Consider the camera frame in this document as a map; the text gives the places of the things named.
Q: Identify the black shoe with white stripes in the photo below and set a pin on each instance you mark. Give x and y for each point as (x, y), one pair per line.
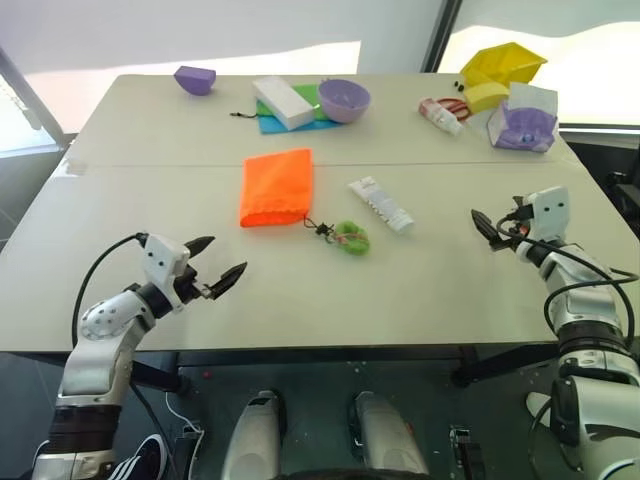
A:
(142, 457)

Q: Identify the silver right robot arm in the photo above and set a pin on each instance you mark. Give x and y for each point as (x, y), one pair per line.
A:
(580, 305)

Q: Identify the purple plastic bowl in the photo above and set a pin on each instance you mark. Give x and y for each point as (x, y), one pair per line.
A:
(345, 100)

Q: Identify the black table frame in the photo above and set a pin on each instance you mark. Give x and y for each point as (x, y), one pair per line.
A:
(160, 377)

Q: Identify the large yellow storage bin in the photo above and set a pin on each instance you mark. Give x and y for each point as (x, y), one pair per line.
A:
(505, 62)

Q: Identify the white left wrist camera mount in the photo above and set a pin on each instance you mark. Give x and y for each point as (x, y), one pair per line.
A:
(162, 255)

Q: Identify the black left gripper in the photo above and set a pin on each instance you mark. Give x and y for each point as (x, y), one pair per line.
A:
(190, 287)

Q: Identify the silver robot leg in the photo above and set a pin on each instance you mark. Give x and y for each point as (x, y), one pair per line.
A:
(255, 435)
(385, 435)

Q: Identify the white rectangular box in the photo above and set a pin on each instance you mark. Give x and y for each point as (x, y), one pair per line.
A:
(282, 102)

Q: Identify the white box with purple tray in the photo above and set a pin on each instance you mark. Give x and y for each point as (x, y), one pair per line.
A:
(525, 122)

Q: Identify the black chair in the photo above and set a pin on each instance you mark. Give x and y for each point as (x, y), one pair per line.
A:
(625, 192)

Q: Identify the white cream tube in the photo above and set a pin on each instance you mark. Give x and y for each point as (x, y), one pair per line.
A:
(382, 204)

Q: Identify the dark window frame post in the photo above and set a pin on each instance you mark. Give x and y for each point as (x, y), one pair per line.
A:
(440, 35)

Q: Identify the silver left robot leg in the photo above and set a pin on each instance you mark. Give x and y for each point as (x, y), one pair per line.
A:
(255, 435)

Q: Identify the small purple storage bin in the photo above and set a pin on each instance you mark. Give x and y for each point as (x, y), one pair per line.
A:
(195, 80)

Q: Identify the pink white tube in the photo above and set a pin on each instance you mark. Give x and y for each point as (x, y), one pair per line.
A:
(442, 117)

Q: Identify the black floor device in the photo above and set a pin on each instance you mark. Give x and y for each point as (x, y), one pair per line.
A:
(465, 447)

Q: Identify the silver right robot leg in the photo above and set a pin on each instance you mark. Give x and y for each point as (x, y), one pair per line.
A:
(385, 435)

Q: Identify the small yellow storage bin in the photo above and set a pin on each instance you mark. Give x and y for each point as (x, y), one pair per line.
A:
(485, 96)

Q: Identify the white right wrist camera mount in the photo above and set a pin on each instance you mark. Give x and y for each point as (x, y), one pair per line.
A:
(550, 210)

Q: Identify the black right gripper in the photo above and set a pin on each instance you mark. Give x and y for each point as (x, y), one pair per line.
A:
(511, 239)

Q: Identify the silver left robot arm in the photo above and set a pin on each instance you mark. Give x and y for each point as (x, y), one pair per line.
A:
(100, 325)

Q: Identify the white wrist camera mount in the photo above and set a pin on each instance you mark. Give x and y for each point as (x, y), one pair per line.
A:
(550, 210)
(162, 255)

